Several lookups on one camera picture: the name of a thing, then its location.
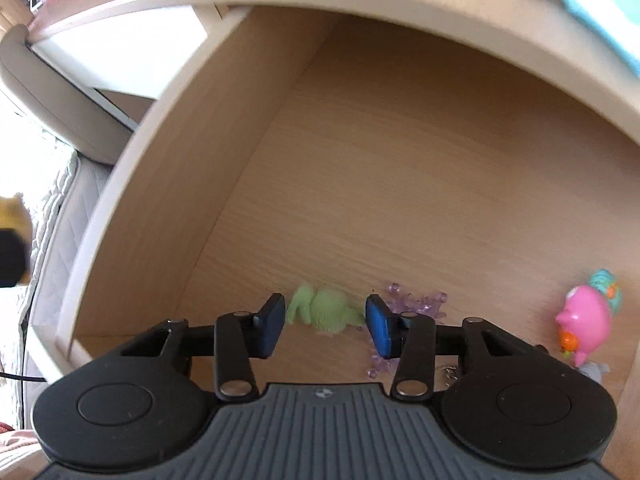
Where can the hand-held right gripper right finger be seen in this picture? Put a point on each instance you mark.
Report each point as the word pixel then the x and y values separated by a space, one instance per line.
pixel 377 327

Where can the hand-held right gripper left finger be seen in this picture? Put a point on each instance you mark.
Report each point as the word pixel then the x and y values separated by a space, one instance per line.
pixel 272 322

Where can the yellow-haired doll toy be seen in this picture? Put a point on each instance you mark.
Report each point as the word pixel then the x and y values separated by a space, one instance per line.
pixel 10 210

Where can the wooden bedside shelf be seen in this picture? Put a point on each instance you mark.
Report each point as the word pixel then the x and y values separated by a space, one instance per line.
pixel 400 160

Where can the pink and green plush toy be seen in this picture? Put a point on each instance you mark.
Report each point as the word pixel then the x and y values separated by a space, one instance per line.
pixel 585 320

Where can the teal patterned toy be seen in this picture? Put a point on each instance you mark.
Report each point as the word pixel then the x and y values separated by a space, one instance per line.
pixel 607 282

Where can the blue tissue pack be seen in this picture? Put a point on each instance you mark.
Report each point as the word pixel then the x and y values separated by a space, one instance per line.
pixel 600 10

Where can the white mattress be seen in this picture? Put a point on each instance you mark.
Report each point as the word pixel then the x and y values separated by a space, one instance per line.
pixel 60 240

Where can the pink cloth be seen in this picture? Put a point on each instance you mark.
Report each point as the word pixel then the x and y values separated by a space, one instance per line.
pixel 15 447

